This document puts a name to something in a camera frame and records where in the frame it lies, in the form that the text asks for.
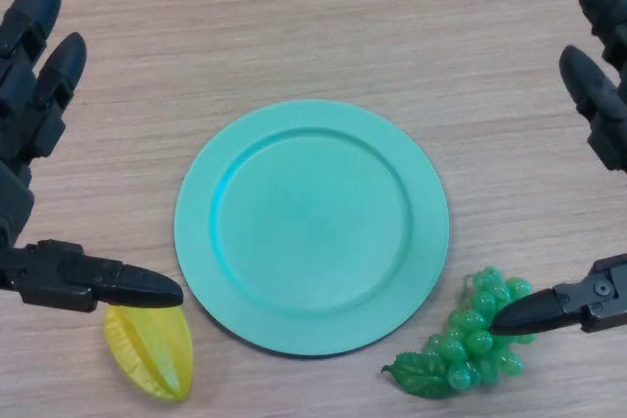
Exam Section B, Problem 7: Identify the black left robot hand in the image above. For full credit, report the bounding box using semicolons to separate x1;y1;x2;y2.
0;0;185;314

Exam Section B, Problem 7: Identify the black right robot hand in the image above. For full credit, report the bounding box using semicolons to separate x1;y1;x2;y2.
488;0;627;339

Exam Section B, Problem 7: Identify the green grape bunch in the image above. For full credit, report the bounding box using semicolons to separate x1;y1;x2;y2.
380;265;535;398

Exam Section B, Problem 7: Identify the round green plate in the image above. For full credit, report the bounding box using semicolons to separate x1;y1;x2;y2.
173;99;451;359

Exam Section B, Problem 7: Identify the yellow starfruit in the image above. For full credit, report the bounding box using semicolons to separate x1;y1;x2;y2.
103;303;196;403

